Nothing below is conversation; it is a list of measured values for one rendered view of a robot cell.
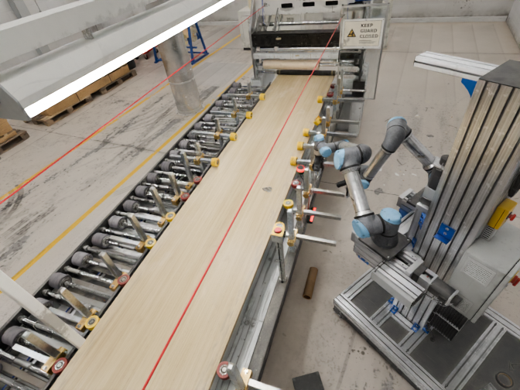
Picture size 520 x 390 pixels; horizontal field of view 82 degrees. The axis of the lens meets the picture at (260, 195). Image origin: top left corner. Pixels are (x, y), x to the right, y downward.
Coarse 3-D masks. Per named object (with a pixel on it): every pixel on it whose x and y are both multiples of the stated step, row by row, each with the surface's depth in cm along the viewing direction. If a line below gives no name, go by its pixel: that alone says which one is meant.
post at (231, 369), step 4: (228, 364) 130; (232, 364) 130; (228, 368) 129; (232, 368) 129; (236, 368) 132; (228, 372) 130; (232, 372) 128; (236, 372) 133; (232, 376) 133; (236, 376) 134; (240, 376) 140; (232, 380) 137; (236, 380) 135; (240, 380) 140; (236, 384) 140; (240, 384) 141; (244, 384) 148; (236, 388) 147; (240, 388) 144; (244, 388) 149
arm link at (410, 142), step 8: (392, 120) 191; (400, 120) 188; (408, 128) 188; (408, 136) 189; (408, 144) 193; (416, 144) 192; (416, 152) 194; (424, 152) 194; (424, 160) 196; (432, 160) 195; (424, 168) 200; (432, 168) 196
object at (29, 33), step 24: (96, 0) 77; (120, 0) 84; (144, 0) 93; (24, 24) 63; (48, 24) 67; (72, 24) 72; (96, 24) 78; (0, 48) 59; (24, 48) 63; (0, 288) 126; (48, 312) 148; (72, 336) 163
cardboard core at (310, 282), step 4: (312, 268) 286; (312, 272) 282; (316, 272) 284; (308, 276) 281; (312, 276) 279; (308, 280) 277; (312, 280) 276; (308, 284) 274; (312, 284) 274; (308, 288) 271; (312, 288) 272; (304, 292) 269; (308, 292) 267; (312, 292) 270; (304, 296) 271; (308, 296) 272
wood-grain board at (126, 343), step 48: (288, 96) 380; (240, 144) 309; (288, 144) 299; (240, 192) 253; (288, 192) 249; (192, 240) 220; (240, 240) 215; (144, 288) 194; (192, 288) 190; (240, 288) 186; (96, 336) 174; (144, 336) 170; (192, 336) 167; (96, 384) 154; (144, 384) 152; (192, 384) 150
